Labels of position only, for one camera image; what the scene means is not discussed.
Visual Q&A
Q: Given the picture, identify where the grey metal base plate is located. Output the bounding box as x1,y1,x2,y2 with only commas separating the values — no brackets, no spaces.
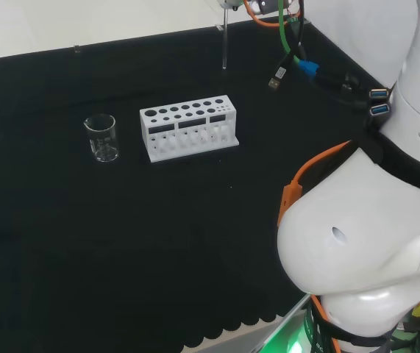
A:
179,293,312,353

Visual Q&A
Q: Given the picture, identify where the clear glass beaker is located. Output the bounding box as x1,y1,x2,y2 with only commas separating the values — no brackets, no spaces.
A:
83,113,121,163

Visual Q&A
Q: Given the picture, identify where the clear glass rod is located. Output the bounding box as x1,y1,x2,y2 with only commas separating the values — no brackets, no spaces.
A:
221,8,229,71

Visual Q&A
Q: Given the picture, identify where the black bench cloth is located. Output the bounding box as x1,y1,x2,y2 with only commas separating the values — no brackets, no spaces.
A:
0,16,383,353

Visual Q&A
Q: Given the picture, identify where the white test tube rack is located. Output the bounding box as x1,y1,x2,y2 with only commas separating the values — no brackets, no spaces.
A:
139,94,241,164

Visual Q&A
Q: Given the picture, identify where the black cable with USB plug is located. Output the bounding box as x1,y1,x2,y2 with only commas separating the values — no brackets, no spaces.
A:
268,0,307,93

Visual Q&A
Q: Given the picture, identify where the green cable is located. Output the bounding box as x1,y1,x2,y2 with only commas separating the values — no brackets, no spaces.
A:
276,0,308,69

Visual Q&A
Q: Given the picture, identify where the blue cable connector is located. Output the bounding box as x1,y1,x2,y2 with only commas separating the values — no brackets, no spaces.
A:
298,59,321,80

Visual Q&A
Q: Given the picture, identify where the orange cable with white plug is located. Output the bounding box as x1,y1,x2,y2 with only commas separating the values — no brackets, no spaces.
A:
243,0,303,28

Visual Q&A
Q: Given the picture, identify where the black cable with adapter block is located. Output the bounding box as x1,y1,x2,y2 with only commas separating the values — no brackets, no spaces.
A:
314,69,374,110

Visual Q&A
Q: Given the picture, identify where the USB hub with blue ports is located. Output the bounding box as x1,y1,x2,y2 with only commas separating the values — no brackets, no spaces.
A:
369,87,395,118

